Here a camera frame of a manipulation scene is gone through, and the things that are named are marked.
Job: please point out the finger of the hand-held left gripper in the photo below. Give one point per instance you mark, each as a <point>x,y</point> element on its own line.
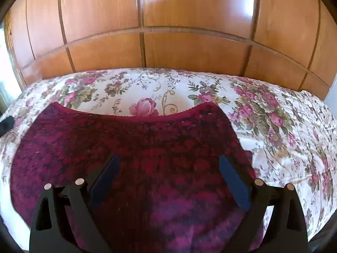
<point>6,125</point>

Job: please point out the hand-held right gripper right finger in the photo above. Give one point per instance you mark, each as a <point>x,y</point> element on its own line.
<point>234,181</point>

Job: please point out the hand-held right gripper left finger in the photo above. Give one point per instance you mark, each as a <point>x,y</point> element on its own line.
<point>105,181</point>

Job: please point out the dark red knit sweater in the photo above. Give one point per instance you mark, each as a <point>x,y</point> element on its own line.
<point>158,147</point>

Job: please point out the floral bedspread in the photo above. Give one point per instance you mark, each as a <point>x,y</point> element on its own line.
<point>276,116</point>

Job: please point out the wooden headboard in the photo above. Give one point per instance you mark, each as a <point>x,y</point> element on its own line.
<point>184,52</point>

